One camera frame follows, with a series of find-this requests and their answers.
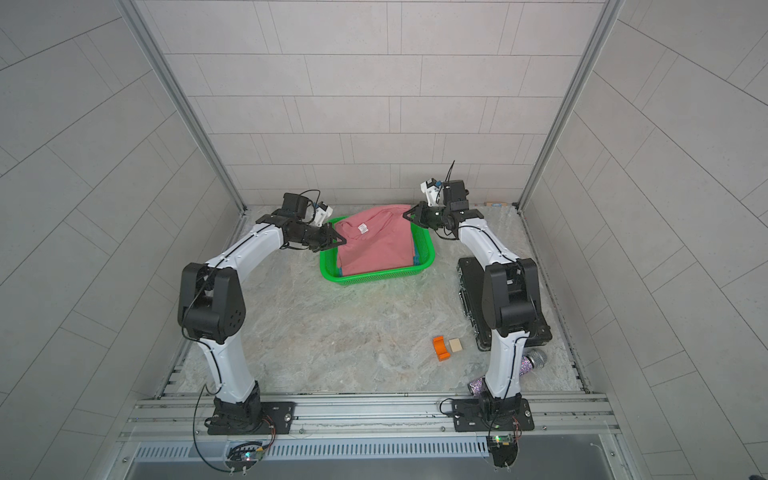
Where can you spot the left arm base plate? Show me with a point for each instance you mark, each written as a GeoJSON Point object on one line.
{"type": "Point", "coordinates": [250, 419]}

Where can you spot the black case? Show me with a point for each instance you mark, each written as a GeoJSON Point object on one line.
{"type": "Point", "coordinates": [474, 306]}

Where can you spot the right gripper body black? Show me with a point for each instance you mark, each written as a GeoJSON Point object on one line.
{"type": "Point", "coordinates": [438, 219]}

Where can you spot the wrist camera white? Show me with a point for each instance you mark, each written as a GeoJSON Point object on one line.
{"type": "Point", "coordinates": [432, 190]}
{"type": "Point", "coordinates": [322, 212]}

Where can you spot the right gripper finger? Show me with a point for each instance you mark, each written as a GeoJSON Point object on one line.
{"type": "Point", "coordinates": [416, 213]}
{"type": "Point", "coordinates": [418, 223]}

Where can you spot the right circuit board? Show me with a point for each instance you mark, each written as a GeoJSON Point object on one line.
{"type": "Point", "coordinates": [503, 450]}

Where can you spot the orange plastic block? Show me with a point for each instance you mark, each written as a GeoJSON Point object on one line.
{"type": "Point", "coordinates": [441, 349]}

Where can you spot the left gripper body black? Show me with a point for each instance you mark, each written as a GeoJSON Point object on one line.
{"type": "Point", "coordinates": [324, 237]}

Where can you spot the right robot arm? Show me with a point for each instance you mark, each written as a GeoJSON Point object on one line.
{"type": "Point", "coordinates": [509, 320]}

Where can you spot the circuit board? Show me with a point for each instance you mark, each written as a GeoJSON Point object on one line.
{"type": "Point", "coordinates": [503, 450]}
{"type": "Point", "coordinates": [242, 457]}

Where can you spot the small beige wooden block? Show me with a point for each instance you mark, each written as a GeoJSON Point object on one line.
{"type": "Point", "coordinates": [455, 345]}

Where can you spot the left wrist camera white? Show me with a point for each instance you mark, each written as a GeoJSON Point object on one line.
{"type": "Point", "coordinates": [322, 212]}

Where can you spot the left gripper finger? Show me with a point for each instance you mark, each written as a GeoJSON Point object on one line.
{"type": "Point", "coordinates": [328, 235]}
{"type": "Point", "coordinates": [327, 244]}

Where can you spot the pink t-shirt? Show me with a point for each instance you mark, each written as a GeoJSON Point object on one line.
{"type": "Point", "coordinates": [377, 239]}

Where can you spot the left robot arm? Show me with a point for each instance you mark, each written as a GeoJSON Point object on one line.
{"type": "Point", "coordinates": [212, 308]}

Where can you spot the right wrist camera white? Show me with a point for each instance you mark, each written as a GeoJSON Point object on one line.
{"type": "Point", "coordinates": [432, 190]}

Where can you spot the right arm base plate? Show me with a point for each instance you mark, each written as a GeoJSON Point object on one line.
{"type": "Point", "coordinates": [487, 414]}

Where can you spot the green plastic basket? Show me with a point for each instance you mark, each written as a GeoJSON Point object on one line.
{"type": "Point", "coordinates": [422, 243]}

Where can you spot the left circuit board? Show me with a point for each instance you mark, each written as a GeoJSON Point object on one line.
{"type": "Point", "coordinates": [242, 457]}

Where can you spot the aluminium rail frame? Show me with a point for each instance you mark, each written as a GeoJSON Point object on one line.
{"type": "Point", "coordinates": [319, 416]}

